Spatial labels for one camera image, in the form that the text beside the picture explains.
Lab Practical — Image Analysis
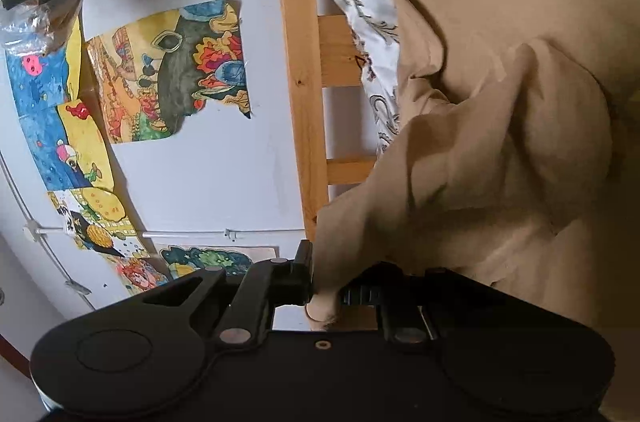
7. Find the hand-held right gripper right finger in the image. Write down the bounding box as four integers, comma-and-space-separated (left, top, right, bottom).
341, 261, 502, 346

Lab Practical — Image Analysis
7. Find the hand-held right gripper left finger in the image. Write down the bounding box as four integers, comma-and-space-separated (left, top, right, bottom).
132, 239, 316, 348

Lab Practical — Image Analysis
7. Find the tan hooded zip jacket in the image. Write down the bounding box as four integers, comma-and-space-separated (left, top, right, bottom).
305, 0, 640, 422

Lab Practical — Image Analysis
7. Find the blond figure wall poster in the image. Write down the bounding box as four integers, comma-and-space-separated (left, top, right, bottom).
154, 244, 280, 280

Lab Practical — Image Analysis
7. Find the white wall pipe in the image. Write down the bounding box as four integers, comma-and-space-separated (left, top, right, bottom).
22, 225, 307, 244

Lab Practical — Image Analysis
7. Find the red-haired figure wall poster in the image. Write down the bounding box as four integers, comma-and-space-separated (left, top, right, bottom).
116, 253, 173, 294

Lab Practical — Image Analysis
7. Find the wooden bed frame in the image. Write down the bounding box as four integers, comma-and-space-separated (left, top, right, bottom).
262, 0, 382, 244

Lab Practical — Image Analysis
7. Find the landscape drawing wall poster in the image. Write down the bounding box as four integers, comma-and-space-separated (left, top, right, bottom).
86, 0, 254, 145

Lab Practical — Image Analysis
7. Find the blue and yellow wall poster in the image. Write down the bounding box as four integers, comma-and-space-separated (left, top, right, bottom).
19, 99, 117, 192

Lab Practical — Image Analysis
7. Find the thin white wall cable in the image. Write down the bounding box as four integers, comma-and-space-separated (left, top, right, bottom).
0, 151, 97, 312

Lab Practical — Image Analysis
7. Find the blue sea wall poster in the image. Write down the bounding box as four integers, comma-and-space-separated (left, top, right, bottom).
4, 16, 84, 119

